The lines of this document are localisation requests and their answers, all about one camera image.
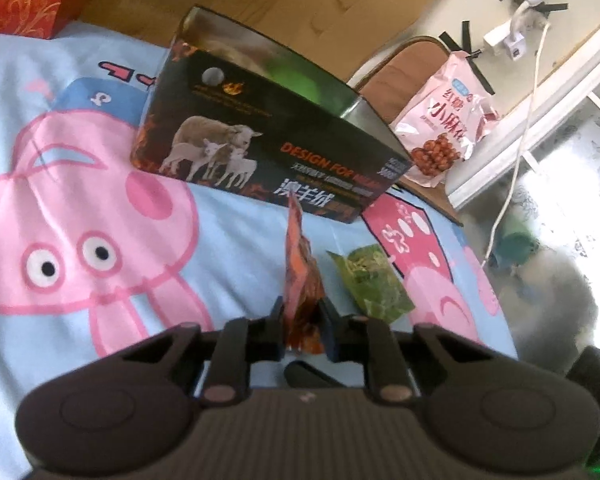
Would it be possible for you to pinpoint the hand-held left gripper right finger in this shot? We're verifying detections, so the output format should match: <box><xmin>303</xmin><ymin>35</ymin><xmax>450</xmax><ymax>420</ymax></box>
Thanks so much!
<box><xmin>317</xmin><ymin>297</ymin><xmax>487</xmax><ymax>404</ymax></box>

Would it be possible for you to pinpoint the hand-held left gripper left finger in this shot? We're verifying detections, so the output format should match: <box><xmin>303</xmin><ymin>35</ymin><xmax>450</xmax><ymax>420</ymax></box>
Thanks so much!
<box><xmin>121</xmin><ymin>296</ymin><xmax>287</xmax><ymax>404</ymax></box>

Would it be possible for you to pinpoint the orange snack packet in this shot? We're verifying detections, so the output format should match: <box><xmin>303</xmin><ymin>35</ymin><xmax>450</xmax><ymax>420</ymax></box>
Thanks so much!
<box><xmin>283</xmin><ymin>191</ymin><xmax>326</xmax><ymax>356</ymax></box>

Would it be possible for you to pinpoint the black cardboard box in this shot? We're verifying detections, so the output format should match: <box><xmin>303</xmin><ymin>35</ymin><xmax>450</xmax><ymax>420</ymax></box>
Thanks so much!
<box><xmin>130</xmin><ymin>6</ymin><xmax>414</xmax><ymax>225</ymax></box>

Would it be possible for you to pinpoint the dark green snack packet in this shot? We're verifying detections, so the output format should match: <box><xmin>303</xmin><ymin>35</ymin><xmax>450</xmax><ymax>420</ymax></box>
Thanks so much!
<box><xmin>327</xmin><ymin>244</ymin><xmax>415</xmax><ymax>324</ymax></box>

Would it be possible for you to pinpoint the green object on floor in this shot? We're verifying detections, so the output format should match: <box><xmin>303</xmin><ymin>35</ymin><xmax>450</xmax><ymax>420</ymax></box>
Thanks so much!
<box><xmin>494</xmin><ymin>214</ymin><xmax>542</xmax><ymax>267</ymax></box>

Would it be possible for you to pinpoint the printed blanket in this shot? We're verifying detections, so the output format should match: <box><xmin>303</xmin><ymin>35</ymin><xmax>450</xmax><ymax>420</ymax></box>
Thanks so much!
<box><xmin>0</xmin><ymin>20</ymin><xmax>518</xmax><ymax>480</ymax></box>

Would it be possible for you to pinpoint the large pink snack bag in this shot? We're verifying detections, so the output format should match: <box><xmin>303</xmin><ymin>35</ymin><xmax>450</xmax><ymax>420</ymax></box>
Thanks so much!
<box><xmin>389</xmin><ymin>51</ymin><xmax>502</xmax><ymax>189</ymax></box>

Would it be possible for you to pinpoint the chair with brown cushion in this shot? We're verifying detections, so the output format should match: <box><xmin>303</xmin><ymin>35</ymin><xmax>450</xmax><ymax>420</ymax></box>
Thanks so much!
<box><xmin>346</xmin><ymin>35</ymin><xmax>467</xmax><ymax>227</ymax></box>

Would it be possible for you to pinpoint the white ledge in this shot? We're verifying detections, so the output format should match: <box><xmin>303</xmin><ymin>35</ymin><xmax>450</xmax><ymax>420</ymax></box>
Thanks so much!
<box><xmin>444</xmin><ymin>7</ymin><xmax>600</xmax><ymax>212</ymax></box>

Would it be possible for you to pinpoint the white cable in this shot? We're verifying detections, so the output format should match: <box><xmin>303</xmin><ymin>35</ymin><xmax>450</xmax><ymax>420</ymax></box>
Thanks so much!
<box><xmin>480</xmin><ymin>24</ymin><xmax>552</xmax><ymax>267</ymax></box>

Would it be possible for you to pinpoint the white wall charger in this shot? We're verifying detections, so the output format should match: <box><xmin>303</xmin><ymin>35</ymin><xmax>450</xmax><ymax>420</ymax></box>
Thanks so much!
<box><xmin>482</xmin><ymin>10</ymin><xmax>552</xmax><ymax>62</ymax></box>

